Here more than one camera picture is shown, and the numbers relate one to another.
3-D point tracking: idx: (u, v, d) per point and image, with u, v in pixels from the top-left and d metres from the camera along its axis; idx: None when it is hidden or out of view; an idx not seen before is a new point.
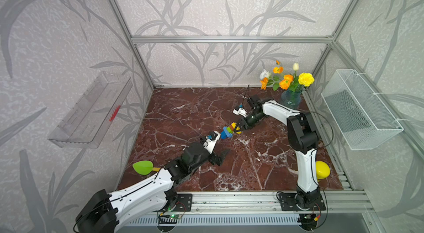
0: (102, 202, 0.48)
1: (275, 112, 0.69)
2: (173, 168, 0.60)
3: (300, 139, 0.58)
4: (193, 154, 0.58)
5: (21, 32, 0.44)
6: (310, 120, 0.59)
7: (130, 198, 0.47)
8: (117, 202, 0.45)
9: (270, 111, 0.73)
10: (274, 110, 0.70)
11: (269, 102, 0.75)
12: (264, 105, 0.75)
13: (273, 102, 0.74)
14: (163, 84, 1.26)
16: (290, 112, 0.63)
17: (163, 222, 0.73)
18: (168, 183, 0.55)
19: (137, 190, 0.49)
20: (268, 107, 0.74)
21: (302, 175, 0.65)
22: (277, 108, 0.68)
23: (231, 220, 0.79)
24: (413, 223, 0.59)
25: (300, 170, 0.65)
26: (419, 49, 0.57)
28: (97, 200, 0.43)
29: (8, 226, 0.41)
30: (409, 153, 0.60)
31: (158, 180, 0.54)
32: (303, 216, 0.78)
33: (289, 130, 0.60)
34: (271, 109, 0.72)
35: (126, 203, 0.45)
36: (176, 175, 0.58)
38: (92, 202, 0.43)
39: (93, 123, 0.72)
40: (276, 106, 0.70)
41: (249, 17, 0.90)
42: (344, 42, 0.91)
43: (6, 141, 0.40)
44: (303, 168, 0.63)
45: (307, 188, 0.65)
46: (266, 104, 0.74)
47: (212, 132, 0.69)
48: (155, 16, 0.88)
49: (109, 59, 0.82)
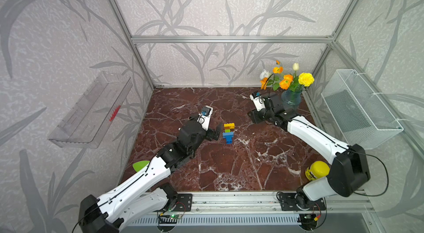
0: (92, 207, 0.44)
1: (309, 139, 0.53)
2: (168, 152, 0.53)
3: (350, 184, 0.44)
4: (190, 133, 0.52)
5: (21, 32, 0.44)
6: (363, 158, 0.45)
7: (120, 197, 0.43)
8: (106, 205, 0.41)
9: (302, 136, 0.56)
10: (307, 137, 0.54)
11: (299, 123, 0.57)
12: (293, 126, 0.58)
13: (305, 124, 0.56)
14: (163, 84, 1.26)
16: (333, 146, 0.47)
17: (163, 222, 0.73)
18: (163, 171, 0.49)
19: (127, 189, 0.44)
20: (300, 131, 0.56)
21: (318, 192, 0.59)
22: (315, 135, 0.52)
23: (231, 220, 0.79)
24: (413, 223, 0.59)
25: (319, 186, 0.57)
26: (419, 49, 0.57)
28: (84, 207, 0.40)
29: (8, 226, 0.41)
30: (409, 153, 0.60)
31: (151, 171, 0.48)
32: (303, 216, 0.78)
33: (332, 169, 0.46)
34: (303, 134, 0.55)
35: (117, 204, 0.42)
36: (173, 159, 0.51)
38: (81, 209, 0.40)
39: (93, 123, 0.72)
40: (309, 130, 0.54)
41: (249, 17, 0.90)
42: (344, 42, 0.91)
43: (6, 141, 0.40)
44: (324, 190, 0.55)
45: (312, 198, 0.63)
46: (296, 125, 0.57)
47: (205, 109, 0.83)
48: (155, 16, 0.88)
49: (109, 59, 0.82)
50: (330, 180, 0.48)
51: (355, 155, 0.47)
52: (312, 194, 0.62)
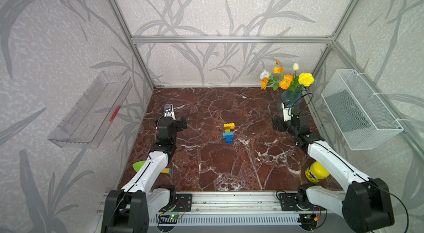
0: (121, 199, 0.44)
1: (327, 163, 0.52)
2: (158, 148, 0.62)
3: (366, 219, 0.41)
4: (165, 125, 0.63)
5: (21, 32, 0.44)
6: (385, 195, 0.42)
7: (142, 178, 0.48)
8: (134, 187, 0.45)
9: (321, 159, 0.55)
10: (326, 160, 0.53)
11: (321, 147, 0.57)
12: (313, 148, 0.57)
13: (327, 148, 0.56)
14: (163, 84, 1.26)
16: (351, 175, 0.45)
17: (163, 222, 0.73)
18: (163, 157, 0.58)
19: (144, 172, 0.50)
20: (319, 154, 0.55)
21: (321, 202, 0.58)
22: (333, 160, 0.51)
23: (231, 220, 0.79)
24: (413, 223, 0.59)
25: (324, 198, 0.56)
26: (419, 49, 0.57)
28: (115, 197, 0.41)
29: (8, 226, 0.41)
30: (409, 153, 0.60)
31: (155, 158, 0.56)
32: (304, 216, 0.78)
33: (347, 199, 0.43)
34: (323, 158, 0.54)
35: (144, 183, 0.46)
36: (165, 150, 0.61)
38: (107, 205, 0.41)
39: (93, 123, 0.72)
40: (329, 155, 0.53)
41: (249, 17, 0.90)
42: (344, 42, 0.91)
43: (6, 141, 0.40)
44: (327, 203, 0.55)
45: (311, 200, 0.63)
46: (317, 148, 0.57)
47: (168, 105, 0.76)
48: (155, 16, 0.88)
49: (109, 59, 0.82)
50: (346, 211, 0.44)
51: (376, 192, 0.44)
52: (314, 196, 0.61)
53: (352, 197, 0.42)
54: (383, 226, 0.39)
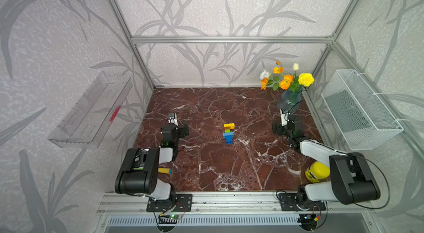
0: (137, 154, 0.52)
1: (316, 153, 0.58)
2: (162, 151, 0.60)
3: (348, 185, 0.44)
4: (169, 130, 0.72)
5: (21, 32, 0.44)
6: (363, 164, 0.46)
7: None
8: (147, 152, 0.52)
9: (311, 151, 0.61)
10: (315, 151, 0.58)
11: (308, 141, 0.65)
12: (302, 143, 0.65)
13: (313, 141, 0.64)
14: (163, 84, 1.26)
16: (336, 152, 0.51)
17: (163, 222, 0.73)
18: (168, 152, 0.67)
19: None
20: (307, 147, 0.63)
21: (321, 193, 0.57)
22: (319, 147, 0.57)
23: (231, 221, 0.79)
24: (413, 223, 0.59)
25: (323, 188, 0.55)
26: (418, 49, 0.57)
28: (134, 151, 0.50)
29: (8, 226, 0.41)
30: (409, 153, 0.60)
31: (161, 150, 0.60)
32: (304, 216, 0.78)
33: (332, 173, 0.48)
34: (311, 148, 0.61)
35: None
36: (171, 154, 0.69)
38: (127, 155, 0.49)
39: (93, 123, 0.72)
40: (316, 145, 0.60)
41: (249, 17, 0.90)
42: (344, 42, 0.91)
43: (6, 141, 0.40)
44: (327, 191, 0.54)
45: (311, 196, 0.63)
46: (306, 142, 0.64)
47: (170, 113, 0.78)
48: (155, 16, 0.88)
49: (109, 59, 0.82)
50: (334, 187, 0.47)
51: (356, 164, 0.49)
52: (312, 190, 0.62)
53: (334, 168, 0.46)
54: (369, 195, 0.44)
